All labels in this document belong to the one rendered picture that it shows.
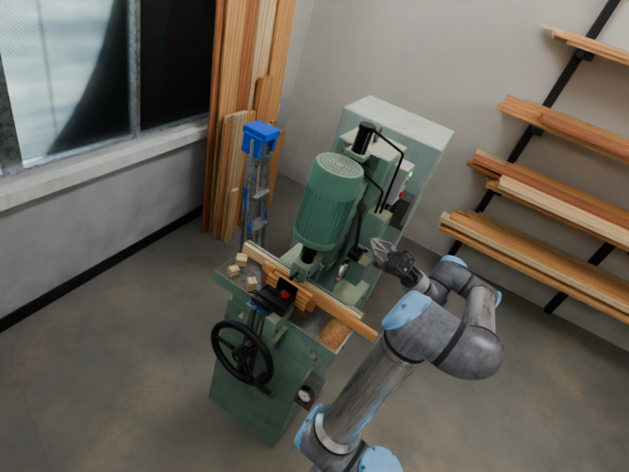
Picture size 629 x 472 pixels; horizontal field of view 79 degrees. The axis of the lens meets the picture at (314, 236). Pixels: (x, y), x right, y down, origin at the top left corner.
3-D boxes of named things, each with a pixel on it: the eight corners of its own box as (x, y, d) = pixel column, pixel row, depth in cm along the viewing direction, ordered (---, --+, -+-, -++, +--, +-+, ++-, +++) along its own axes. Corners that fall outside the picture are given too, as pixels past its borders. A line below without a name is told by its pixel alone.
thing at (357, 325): (261, 269, 165) (263, 261, 163) (264, 266, 167) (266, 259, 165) (373, 342, 150) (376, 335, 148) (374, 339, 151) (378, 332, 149)
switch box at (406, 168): (378, 199, 154) (393, 164, 145) (387, 191, 162) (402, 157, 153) (391, 206, 153) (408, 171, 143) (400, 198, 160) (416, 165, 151)
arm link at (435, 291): (436, 292, 143) (421, 314, 141) (417, 272, 138) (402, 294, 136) (455, 299, 134) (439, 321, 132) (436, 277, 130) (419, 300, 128)
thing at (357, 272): (338, 275, 166) (346, 256, 159) (345, 268, 171) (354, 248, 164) (357, 287, 164) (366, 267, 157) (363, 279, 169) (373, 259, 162)
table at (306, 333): (196, 291, 153) (197, 281, 150) (243, 258, 177) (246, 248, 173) (319, 381, 137) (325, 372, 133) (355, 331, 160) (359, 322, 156)
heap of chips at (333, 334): (315, 338, 144) (318, 331, 142) (332, 317, 154) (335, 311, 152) (335, 352, 141) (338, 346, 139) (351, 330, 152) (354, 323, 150)
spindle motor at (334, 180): (283, 234, 140) (304, 159, 122) (308, 216, 153) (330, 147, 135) (323, 258, 135) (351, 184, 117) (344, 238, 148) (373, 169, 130)
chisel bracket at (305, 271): (287, 276, 153) (292, 261, 148) (305, 261, 164) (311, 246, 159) (302, 287, 151) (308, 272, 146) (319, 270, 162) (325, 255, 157)
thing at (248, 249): (241, 252, 170) (243, 243, 168) (244, 249, 172) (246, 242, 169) (356, 327, 154) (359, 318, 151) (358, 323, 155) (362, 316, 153)
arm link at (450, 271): (469, 273, 142) (450, 300, 139) (442, 256, 145) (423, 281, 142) (476, 267, 133) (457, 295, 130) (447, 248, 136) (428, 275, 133)
